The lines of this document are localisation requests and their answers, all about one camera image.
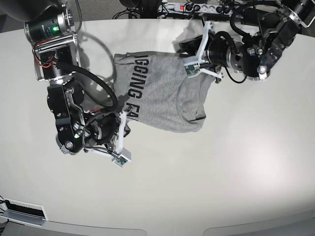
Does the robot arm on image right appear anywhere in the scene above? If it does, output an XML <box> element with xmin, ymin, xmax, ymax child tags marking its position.
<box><xmin>180</xmin><ymin>0</ymin><xmax>315</xmax><ymax>83</ymax></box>

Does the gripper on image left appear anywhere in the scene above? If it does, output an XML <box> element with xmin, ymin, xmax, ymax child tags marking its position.
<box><xmin>82</xmin><ymin>110</ymin><xmax>129</xmax><ymax>156</ymax></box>

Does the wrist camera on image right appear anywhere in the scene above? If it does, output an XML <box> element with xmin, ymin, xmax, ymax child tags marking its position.
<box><xmin>184</xmin><ymin>62</ymin><xmax>200</xmax><ymax>78</ymax></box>

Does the white power strip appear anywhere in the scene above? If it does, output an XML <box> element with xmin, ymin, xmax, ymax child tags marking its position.
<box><xmin>158</xmin><ymin>2</ymin><xmax>233</xmax><ymax>16</ymax></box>

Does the table cable grommet box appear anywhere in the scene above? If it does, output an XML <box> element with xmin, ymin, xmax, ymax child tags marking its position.
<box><xmin>0</xmin><ymin>197</ymin><xmax>49</xmax><ymax>227</ymax></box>

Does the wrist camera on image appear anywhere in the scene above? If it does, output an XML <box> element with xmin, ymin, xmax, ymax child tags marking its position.
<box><xmin>111</xmin><ymin>148</ymin><xmax>131</xmax><ymax>168</ymax></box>
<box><xmin>184</xmin><ymin>62</ymin><xmax>200</xmax><ymax>78</ymax></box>

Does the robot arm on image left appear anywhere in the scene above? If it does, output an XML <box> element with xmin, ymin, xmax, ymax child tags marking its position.
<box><xmin>0</xmin><ymin>0</ymin><xmax>131</xmax><ymax>163</ymax></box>

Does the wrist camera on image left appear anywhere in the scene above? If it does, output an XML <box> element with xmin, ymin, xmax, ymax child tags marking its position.
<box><xmin>111</xmin><ymin>148</ymin><xmax>131</xmax><ymax>168</ymax></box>

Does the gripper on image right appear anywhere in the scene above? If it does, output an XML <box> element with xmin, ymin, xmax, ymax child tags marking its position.
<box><xmin>179</xmin><ymin>21</ymin><xmax>243</xmax><ymax>84</ymax></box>

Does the grey t-shirt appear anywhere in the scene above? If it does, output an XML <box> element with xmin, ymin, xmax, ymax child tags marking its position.
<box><xmin>113</xmin><ymin>52</ymin><xmax>215</xmax><ymax>133</ymax></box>

